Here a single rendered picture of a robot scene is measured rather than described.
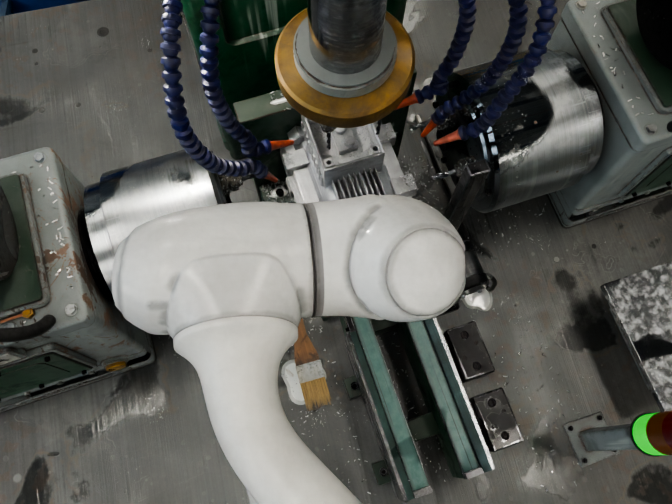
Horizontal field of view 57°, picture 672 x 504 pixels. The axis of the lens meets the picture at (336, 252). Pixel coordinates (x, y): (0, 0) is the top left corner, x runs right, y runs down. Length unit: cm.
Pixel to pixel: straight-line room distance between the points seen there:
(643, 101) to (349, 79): 52
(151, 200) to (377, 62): 39
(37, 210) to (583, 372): 100
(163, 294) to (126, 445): 78
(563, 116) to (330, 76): 42
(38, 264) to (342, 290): 56
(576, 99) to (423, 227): 63
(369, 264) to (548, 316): 86
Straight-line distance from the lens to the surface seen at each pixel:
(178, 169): 97
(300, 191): 103
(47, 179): 102
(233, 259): 49
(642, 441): 105
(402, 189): 102
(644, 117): 110
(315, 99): 79
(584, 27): 116
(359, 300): 52
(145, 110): 147
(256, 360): 49
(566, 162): 108
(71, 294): 94
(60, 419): 131
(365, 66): 78
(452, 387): 111
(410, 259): 47
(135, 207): 95
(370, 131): 101
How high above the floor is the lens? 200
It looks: 72 degrees down
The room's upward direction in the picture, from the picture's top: 2 degrees clockwise
